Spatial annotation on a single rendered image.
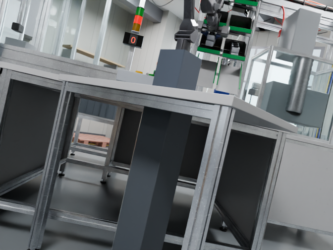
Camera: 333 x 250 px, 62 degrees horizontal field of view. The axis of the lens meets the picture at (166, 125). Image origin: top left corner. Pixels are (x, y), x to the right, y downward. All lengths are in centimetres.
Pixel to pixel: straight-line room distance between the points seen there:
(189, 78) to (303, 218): 171
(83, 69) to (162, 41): 453
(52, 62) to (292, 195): 198
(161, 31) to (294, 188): 448
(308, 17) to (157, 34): 390
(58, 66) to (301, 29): 200
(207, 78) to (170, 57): 50
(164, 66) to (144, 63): 490
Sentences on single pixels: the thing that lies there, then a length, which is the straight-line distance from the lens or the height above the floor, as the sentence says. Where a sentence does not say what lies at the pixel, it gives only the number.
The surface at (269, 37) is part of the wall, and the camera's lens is 551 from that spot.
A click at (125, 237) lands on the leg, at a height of 22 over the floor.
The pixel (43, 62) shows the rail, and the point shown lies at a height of 91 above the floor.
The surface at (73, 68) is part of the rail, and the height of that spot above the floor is 92.
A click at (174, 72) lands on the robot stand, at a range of 119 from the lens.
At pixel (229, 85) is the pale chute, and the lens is 169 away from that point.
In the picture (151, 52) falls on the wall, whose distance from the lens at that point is 610.
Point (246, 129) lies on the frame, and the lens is 151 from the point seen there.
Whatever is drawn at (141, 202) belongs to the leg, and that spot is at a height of 40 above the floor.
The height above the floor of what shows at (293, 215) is 24.
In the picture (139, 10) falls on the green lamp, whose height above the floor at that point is 139.
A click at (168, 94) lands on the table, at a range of 88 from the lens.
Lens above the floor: 75
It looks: 1 degrees down
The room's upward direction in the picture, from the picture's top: 13 degrees clockwise
